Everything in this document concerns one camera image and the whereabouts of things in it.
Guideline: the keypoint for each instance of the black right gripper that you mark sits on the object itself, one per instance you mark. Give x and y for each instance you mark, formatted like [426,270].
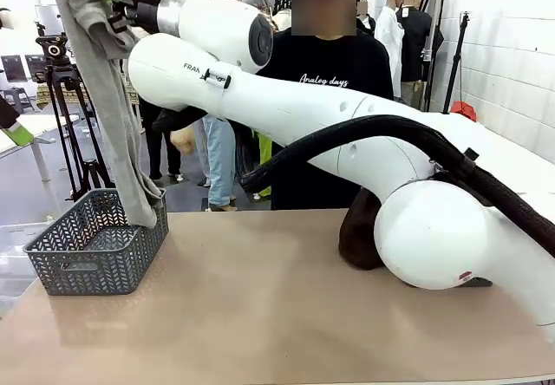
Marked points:
[139,15]

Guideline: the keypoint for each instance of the grey t-shirt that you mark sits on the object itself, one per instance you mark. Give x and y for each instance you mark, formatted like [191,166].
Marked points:
[112,112]

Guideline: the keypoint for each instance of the dark brown trousers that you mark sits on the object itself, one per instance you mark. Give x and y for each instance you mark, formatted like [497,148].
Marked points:
[357,237]

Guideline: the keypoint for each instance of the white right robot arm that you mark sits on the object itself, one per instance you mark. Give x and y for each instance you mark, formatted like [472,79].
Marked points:
[347,142]

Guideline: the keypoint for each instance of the person's right hand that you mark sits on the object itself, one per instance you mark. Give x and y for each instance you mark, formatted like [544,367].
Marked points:
[183,141]

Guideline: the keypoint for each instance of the grey stool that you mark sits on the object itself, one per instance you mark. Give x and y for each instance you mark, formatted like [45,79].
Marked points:
[17,99]

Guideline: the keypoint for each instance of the white side table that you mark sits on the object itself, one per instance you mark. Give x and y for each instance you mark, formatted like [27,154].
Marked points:
[39,127]

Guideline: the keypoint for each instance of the mannequin in beige shirt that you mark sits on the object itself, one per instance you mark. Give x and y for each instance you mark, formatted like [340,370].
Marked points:
[158,151]

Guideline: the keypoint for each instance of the mannequin in blue fleece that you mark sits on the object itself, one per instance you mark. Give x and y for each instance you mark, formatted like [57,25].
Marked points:
[217,159]

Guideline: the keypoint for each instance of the person in black t-shirt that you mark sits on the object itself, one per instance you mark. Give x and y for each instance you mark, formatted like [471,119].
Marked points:
[329,60]

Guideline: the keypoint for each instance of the mannequin in white shirt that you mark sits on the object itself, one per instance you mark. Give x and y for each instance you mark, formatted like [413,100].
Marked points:
[388,42]

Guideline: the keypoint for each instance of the mannequin in black coat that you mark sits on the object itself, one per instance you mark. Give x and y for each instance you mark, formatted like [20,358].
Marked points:
[414,47]

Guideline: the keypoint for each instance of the grey upright pole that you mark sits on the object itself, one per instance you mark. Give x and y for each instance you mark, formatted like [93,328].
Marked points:
[435,38]

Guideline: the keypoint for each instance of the black light stand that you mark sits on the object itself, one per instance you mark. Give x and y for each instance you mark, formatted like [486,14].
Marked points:
[455,64]

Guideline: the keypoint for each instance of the red cloth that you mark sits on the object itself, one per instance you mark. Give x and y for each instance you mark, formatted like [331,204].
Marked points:
[464,111]

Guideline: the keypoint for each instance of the large white table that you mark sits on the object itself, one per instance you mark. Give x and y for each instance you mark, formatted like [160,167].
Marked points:
[516,151]

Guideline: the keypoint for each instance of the black camera tripod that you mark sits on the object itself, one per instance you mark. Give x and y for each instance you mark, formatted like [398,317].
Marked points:
[58,73]

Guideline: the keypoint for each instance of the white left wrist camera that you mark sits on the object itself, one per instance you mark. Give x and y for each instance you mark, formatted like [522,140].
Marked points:
[8,18]

